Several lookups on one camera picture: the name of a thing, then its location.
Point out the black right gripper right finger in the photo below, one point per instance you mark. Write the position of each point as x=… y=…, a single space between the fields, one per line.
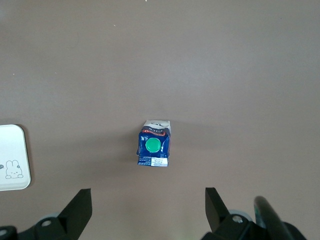
x=217 y=215

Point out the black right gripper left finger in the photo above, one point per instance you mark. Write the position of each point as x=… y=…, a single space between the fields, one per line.
x=75 y=215

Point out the blue milk carton green cap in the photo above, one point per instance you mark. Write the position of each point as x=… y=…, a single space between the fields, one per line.
x=152 y=145

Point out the white tray with rabbit print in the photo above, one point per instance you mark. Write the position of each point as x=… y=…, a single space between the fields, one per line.
x=12 y=155

